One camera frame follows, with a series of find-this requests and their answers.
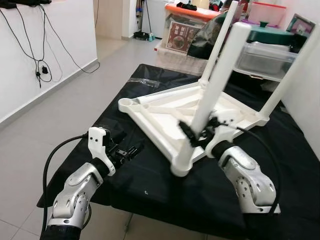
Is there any white plastic table top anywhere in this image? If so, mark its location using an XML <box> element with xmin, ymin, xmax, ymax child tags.
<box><xmin>118</xmin><ymin>80</ymin><xmax>271</xmax><ymax>178</ymax></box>

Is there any white plastic table leg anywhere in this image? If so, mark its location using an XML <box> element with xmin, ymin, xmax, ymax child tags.
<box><xmin>171</xmin><ymin>21</ymin><xmax>252</xmax><ymax>176</ymax></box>
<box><xmin>135</xmin><ymin>86</ymin><xmax>203</xmax><ymax>107</ymax></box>
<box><xmin>199</xmin><ymin>1</ymin><xmax>240</xmax><ymax>88</ymax></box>
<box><xmin>259</xmin><ymin>25</ymin><xmax>320</xmax><ymax>121</ymax></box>

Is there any black table cloth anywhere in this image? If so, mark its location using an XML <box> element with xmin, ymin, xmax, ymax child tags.
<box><xmin>37</xmin><ymin>63</ymin><xmax>320</xmax><ymax>240</ymax></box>

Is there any beige cloth-covered bench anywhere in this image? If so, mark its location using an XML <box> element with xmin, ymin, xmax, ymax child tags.
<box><xmin>155</xmin><ymin>42</ymin><xmax>211</xmax><ymax>76</ymax></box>

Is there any clear plastic container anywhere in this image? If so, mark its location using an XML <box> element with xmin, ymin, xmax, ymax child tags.
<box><xmin>235</xmin><ymin>42</ymin><xmax>298</xmax><ymax>81</ymax></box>

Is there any black bag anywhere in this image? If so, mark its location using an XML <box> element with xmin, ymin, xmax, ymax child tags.
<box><xmin>187</xmin><ymin>12</ymin><xmax>231</xmax><ymax>60</ymax></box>

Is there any red printed cardboard box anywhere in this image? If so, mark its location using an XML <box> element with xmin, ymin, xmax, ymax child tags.
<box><xmin>167</xmin><ymin>20</ymin><xmax>203</xmax><ymax>53</ymax></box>

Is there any mop with black head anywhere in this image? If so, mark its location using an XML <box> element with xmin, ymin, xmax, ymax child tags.
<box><xmin>132</xmin><ymin>0</ymin><xmax>156</xmax><ymax>41</ymax></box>

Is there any clear storage bin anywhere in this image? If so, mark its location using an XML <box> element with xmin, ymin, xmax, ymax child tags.
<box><xmin>162</xmin><ymin>12</ymin><xmax>216</xmax><ymax>56</ymax></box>

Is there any orange bin lid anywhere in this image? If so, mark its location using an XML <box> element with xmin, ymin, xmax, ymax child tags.
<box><xmin>165</xmin><ymin>4</ymin><xmax>221</xmax><ymax>22</ymax></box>

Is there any small black object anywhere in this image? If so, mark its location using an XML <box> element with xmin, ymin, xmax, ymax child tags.
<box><xmin>176</xmin><ymin>2</ymin><xmax>198</xmax><ymax>12</ymax></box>

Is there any pink box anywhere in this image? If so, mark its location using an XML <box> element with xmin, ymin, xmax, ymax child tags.
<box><xmin>247</xmin><ymin>1</ymin><xmax>287</xmax><ymax>28</ymax></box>

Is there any black router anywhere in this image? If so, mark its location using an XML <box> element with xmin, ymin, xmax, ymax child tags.
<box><xmin>0</xmin><ymin>0</ymin><xmax>53</xmax><ymax>8</ymax></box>

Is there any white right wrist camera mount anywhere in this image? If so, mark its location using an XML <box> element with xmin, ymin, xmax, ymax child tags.
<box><xmin>202</xmin><ymin>111</ymin><xmax>238</xmax><ymax>151</ymax></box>

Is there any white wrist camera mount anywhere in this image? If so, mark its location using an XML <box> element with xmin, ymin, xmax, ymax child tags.
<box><xmin>202</xmin><ymin>111</ymin><xmax>238</xmax><ymax>151</ymax></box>
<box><xmin>87</xmin><ymin>126</ymin><xmax>117</xmax><ymax>177</ymax></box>

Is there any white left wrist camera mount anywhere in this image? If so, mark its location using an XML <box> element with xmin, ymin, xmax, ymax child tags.
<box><xmin>87</xmin><ymin>126</ymin><xmax>117</xmax><ymax>177</ymax></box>

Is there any black wall cable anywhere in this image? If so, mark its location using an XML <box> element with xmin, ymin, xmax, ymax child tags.
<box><xmin>0</xmin><ymin>5</ymin><xmax>101</xmax><ymax>88</ymax></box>

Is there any dark picture frame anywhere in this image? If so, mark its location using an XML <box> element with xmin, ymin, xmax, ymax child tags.
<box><xmin>286</xmin><ymin>13</ymin><xmax>316</xmax><ymax>51</ymax></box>

